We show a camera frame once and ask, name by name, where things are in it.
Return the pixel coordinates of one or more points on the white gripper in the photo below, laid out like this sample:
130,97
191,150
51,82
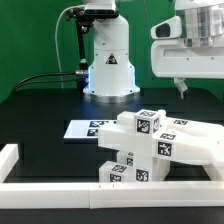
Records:
170,57

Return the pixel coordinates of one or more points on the white tagged cube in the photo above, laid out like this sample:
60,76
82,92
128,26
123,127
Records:
147,122

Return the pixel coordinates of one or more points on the white chair back frame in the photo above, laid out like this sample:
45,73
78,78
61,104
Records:
180,140

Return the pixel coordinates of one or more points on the white seat block with pegs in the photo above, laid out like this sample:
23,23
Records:
147,168

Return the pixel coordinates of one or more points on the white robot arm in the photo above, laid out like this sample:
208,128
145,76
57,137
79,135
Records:
191,43

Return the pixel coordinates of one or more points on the white chair seat plate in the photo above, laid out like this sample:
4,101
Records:
86,131

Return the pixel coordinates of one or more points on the white right barrier rail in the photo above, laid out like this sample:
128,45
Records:
214,173

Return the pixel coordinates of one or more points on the white barrier rail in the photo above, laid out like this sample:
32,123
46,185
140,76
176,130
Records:
9,155
214,173
111,195

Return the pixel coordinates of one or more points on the black camera on stand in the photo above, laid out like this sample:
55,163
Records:
93,10

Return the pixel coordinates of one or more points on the white front barrier rail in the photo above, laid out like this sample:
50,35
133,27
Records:
111,195

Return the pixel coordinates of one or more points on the white left barrier rail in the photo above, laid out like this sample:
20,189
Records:
9,155

